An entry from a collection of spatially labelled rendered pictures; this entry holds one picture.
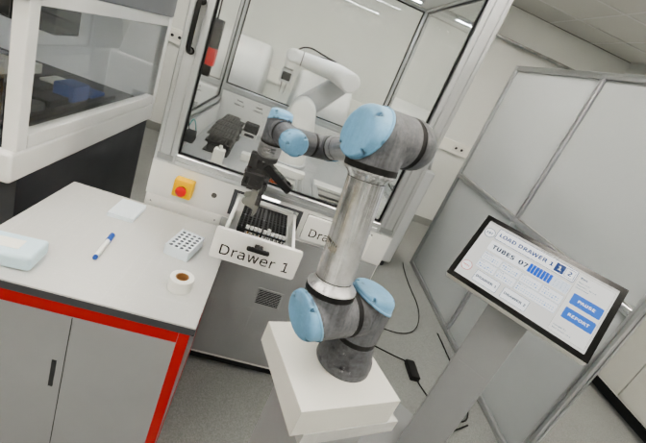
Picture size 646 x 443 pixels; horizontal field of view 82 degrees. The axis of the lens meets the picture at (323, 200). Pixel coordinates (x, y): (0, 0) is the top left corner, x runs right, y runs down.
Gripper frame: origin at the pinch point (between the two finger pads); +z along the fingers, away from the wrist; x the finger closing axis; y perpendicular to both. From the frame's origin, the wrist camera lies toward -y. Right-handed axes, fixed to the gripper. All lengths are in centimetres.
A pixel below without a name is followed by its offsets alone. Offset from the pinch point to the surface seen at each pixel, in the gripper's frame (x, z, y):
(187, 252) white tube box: 9.0, 17.4, 16.4
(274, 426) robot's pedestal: 45, 41, -23
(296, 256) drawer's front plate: 10.8, 6.0, -17.2
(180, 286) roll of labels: 25.9, 18.1, 13.7
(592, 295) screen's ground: 15, -16, -120
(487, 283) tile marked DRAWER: 4, -3, -90
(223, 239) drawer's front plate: 10.7, 8.1, 6.8
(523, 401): -22, 70, -171
